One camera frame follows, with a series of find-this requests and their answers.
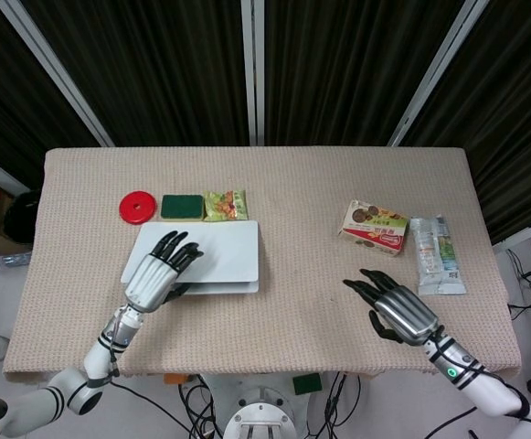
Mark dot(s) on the silver laptop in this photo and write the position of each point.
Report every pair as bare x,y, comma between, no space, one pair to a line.
219,256

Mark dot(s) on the small green block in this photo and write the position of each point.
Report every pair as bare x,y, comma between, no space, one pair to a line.
307,384

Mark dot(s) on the white green wrapper packet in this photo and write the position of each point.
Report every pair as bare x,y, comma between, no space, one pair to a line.
436,256

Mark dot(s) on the black bag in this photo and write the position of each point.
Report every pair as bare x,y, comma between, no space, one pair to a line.
20,219

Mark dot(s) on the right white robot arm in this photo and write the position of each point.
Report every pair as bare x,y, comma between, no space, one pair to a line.
489,388

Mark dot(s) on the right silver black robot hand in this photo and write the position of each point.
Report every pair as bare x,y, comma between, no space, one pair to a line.
402,311

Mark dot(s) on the small orange block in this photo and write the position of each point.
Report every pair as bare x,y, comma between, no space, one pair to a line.
174,378

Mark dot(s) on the cookie box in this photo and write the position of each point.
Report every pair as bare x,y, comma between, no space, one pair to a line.
374,228

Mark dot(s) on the green yellow sponge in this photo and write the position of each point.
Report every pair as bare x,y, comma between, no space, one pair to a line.
182,206

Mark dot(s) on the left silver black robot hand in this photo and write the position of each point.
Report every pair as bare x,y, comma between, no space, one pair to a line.
155,279

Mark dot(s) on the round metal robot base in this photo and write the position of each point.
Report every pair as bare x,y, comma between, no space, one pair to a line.
261,418

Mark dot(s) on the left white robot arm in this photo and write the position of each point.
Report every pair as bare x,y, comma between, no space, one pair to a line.
64,379

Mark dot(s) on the plastic water bottle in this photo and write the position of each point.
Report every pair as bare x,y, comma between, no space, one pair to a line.
0,261

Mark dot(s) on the beige woven tablecloth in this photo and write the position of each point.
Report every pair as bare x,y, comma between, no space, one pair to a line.
292,320

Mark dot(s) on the red round disc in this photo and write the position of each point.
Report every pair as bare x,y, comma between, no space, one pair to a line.
136,207

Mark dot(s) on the green snack packet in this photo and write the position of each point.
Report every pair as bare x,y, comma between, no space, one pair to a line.
226,205

